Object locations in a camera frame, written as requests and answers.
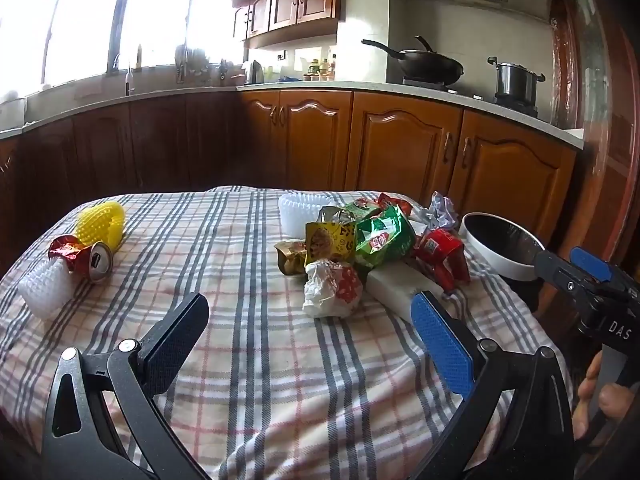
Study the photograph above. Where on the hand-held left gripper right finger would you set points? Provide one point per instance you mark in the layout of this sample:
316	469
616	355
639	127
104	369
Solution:
442	345

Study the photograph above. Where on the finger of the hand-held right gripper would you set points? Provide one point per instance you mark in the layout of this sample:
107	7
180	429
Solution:
555	270
592	262

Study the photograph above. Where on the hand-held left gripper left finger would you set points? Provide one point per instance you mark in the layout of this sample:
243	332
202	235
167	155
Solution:
175	340

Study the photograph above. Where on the white round trash bin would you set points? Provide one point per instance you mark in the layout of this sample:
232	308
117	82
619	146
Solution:
500	262

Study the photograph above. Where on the paper carton box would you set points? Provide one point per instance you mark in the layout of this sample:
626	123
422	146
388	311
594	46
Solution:
395	290

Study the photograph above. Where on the green snack packet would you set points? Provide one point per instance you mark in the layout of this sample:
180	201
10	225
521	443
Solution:
385	237

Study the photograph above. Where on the white food wrapper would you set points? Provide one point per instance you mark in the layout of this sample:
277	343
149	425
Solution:
330	290

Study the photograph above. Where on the paper ball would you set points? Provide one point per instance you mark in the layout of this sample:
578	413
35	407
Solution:
440	212

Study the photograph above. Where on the person's right hand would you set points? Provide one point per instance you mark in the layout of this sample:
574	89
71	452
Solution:
615	402

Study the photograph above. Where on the red snack packet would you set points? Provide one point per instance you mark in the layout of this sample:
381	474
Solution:
440	255

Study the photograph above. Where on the plaid tablecloth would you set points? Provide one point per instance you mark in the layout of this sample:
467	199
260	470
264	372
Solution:
280	375

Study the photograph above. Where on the red crushed can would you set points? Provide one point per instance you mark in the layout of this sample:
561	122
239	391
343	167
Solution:
92	262

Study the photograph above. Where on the yellow foam fruit net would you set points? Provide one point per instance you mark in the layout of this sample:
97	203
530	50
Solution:
100	225

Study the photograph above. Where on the white foam fruit net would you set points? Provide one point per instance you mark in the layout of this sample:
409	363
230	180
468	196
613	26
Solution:
45	292

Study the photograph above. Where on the gold foil wrapper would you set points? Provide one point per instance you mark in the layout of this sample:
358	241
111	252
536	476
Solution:
290	257

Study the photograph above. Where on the small red packet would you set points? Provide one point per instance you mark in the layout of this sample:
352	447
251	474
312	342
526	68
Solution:
397	202

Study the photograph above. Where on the yellow snack packet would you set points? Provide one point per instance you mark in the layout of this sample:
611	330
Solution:
327	242

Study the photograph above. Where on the black gas stove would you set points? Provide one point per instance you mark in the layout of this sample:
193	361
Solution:
515	105

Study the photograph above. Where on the white ribbed plastic cup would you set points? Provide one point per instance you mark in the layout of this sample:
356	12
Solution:
295	215

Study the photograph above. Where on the steel cooking pot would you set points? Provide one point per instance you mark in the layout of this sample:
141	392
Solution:
515	80

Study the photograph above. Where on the wooden lower cabinets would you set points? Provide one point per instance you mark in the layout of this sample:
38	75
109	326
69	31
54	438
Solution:
400	150

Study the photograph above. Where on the wooden cabinets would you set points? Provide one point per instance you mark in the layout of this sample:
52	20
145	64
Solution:
295	5
400	150

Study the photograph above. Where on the black wok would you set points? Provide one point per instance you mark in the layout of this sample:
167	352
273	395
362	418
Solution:
430	67

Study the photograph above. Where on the white soap bottle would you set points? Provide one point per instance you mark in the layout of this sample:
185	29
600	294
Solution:
129	82

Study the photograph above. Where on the dish rack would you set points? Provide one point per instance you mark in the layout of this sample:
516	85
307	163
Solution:
200	67

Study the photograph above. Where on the electric kettle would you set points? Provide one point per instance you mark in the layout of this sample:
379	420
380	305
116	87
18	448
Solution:
254	72

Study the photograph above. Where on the sink faucet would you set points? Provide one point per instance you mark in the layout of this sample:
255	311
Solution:
116	60

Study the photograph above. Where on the row of condiment bottles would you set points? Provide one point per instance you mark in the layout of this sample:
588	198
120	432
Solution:
320	70

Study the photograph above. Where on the kitchen window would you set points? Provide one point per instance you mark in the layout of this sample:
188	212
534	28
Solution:
80	25

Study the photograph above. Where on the wooden upper cabinets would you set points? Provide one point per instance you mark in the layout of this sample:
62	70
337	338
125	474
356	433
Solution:
295	5

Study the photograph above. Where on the wooden door frame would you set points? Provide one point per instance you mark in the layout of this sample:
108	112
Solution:
595	85

